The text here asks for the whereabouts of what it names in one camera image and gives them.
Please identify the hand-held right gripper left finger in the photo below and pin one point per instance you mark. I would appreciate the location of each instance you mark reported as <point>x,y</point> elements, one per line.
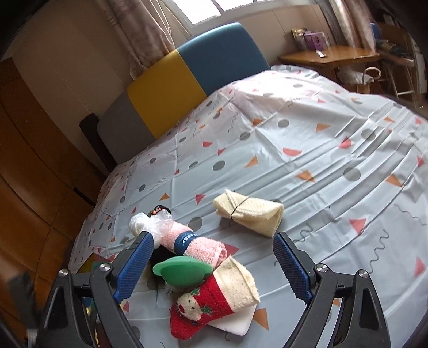
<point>133,267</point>

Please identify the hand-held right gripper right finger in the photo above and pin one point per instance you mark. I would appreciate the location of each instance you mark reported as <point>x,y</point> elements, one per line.
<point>291,267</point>

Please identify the clear plastic bag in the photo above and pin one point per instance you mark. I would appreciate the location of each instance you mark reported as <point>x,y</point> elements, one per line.
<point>143,222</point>

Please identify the green silicone lid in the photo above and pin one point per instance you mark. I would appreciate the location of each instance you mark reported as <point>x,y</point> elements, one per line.
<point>180,267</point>

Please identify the cream towel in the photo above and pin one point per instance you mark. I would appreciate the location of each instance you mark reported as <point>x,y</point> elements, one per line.
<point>254,214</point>

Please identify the pink towel with blue band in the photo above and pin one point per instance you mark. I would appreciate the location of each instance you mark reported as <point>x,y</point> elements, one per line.
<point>200,246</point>

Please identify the white foam sponge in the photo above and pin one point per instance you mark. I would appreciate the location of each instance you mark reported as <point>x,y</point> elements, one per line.
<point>240,323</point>

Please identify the red and cream festive sock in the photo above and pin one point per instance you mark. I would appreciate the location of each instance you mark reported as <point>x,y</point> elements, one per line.
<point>200,308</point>

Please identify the printed bed sheet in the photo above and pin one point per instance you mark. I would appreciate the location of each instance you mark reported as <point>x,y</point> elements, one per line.
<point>301,167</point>

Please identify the black nightstand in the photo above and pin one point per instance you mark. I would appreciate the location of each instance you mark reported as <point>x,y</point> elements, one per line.
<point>93,140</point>

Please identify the wooden wardrobe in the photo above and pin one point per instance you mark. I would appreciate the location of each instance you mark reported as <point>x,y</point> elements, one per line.
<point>33,160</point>

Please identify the grey yellow blue headboard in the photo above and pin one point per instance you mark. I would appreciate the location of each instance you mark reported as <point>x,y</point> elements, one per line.
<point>187,73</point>

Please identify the white plastic bag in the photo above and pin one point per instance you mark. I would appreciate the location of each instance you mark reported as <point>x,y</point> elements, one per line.
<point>351,75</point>

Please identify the wooden desk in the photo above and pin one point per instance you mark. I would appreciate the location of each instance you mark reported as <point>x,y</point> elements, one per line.
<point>327,57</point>

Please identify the white remote control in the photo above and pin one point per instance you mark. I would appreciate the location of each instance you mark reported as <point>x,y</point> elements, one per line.
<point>320,53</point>

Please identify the purple box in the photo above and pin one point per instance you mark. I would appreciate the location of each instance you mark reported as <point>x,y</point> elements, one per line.
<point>315,40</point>

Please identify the gold box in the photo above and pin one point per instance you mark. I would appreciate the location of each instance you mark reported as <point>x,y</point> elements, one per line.
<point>297,38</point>

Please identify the beige patterned curtain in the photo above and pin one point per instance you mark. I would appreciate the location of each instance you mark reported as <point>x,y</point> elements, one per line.
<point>351,20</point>
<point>147,33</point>

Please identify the window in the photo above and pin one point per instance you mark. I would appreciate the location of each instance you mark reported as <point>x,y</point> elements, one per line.
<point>234,8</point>

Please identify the metal frame chair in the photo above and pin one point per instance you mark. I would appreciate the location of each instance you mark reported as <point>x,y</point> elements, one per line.
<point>398,60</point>

